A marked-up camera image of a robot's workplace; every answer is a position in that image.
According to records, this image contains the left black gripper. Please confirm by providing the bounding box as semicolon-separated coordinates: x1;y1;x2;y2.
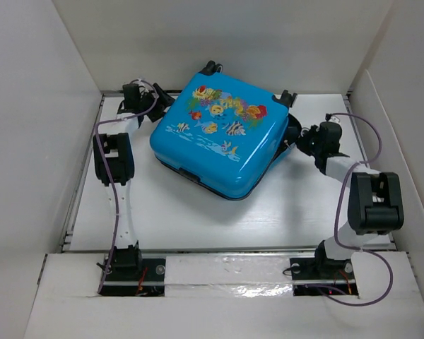
139;85;177;122

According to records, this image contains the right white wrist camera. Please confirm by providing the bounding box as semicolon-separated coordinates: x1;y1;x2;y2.
325;113;341;124

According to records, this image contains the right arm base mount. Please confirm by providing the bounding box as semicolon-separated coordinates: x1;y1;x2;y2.
283;257;358;297

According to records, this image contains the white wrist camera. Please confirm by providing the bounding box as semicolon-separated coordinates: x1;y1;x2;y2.
130;78;150;88
325;113;341;124

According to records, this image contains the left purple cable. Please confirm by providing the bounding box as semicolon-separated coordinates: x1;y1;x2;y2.
93;79;160;294

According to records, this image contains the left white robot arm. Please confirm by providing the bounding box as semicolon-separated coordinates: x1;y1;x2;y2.
93;79;175;281

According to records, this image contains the blue kids suitcase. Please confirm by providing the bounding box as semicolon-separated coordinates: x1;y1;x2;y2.
150;61;301;200

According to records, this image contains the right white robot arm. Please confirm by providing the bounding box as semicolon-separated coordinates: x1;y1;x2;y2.
296;121;404;278

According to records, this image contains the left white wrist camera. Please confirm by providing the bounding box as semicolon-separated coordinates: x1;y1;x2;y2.
130;78;150;88

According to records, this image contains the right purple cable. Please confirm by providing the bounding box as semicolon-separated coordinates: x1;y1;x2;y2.
326;112;394;307

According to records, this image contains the purple cable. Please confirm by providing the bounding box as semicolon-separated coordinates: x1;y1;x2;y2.
93;79;160;294
326;112;394;307

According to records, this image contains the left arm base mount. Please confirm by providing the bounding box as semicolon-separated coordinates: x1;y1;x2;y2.
99;258;166;297

